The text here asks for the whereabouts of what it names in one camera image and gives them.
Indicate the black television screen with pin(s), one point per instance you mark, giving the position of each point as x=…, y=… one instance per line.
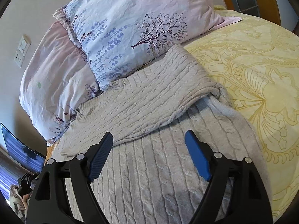
x=30, y=159

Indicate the beige cable-knit sweater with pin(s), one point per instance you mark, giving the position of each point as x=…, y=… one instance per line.
x=149, y=176

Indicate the pink floral pillow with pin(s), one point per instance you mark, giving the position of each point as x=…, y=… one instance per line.
x=57, y=80

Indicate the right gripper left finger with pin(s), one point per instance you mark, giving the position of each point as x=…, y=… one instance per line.
x=63, y=193

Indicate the floral pillow with tree print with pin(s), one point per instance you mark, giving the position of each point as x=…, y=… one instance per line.
x=120, y=36

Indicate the yellow patterned bedspread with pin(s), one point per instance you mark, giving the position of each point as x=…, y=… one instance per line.
x=257, y=62

